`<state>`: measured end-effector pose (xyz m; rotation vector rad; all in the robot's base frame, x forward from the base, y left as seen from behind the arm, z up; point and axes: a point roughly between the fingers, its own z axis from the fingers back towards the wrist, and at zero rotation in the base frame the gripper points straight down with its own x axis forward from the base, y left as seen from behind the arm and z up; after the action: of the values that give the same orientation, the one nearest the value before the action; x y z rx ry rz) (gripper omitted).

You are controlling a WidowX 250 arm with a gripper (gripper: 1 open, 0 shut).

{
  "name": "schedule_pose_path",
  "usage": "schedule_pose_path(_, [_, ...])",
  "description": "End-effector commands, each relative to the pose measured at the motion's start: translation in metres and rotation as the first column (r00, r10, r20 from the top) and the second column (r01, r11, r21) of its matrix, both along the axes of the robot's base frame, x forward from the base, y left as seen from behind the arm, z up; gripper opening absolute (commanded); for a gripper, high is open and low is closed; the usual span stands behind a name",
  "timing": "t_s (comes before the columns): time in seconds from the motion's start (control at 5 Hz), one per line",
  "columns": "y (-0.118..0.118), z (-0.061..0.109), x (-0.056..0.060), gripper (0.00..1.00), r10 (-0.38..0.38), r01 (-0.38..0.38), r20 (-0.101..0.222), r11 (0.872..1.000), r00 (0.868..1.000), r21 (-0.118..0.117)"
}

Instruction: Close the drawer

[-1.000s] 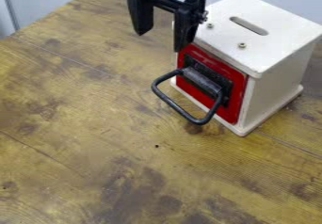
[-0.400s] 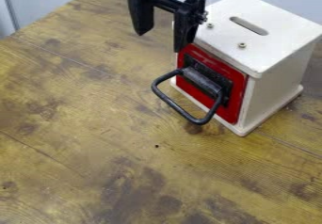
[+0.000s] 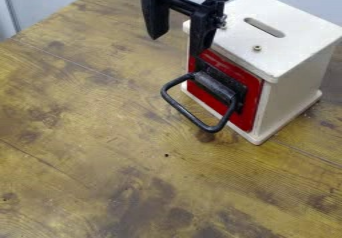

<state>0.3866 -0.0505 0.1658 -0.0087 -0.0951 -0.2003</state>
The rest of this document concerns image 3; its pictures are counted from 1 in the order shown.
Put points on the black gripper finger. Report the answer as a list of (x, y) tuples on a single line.
[(156, 17), (204, 22)]

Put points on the red wooden drawer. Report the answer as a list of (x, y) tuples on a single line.
[(242, 118)]

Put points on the white wooden box cabinet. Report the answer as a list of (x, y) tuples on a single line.
[(283, 45)]

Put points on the grey vertical pole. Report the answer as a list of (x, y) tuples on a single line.
[(12, 15)]

